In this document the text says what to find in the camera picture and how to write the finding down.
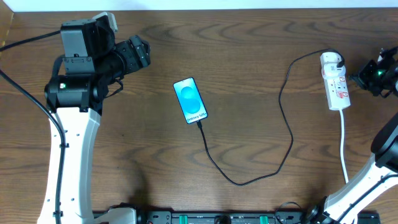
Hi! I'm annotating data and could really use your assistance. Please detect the blue Galaxy smartphone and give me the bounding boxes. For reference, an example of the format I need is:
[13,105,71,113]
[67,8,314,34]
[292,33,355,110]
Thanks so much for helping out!
[173,77,208,124]

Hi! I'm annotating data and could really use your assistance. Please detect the black charging cable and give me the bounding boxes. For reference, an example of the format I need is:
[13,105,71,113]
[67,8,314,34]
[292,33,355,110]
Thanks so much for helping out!
[195,48,346,187]

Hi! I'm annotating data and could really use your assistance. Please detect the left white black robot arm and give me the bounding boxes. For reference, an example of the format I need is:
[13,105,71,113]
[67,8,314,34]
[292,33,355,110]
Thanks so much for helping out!
[38,12,150,223]

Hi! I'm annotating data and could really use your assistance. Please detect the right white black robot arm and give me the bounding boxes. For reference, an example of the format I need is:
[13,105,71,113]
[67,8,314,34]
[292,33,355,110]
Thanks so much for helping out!
[303,47,397,223]

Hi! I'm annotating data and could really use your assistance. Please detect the white charger adapter plug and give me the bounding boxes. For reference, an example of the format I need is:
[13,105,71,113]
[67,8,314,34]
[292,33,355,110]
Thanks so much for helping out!
[320,52,346,80]

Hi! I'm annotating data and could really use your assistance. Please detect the white power strip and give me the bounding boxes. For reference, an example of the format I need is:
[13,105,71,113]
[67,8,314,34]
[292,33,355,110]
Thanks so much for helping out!
[324,76,351,111]

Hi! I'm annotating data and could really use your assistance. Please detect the white power strip cord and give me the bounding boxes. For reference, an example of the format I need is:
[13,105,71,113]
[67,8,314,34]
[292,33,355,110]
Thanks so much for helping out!
[338,108,359,224]

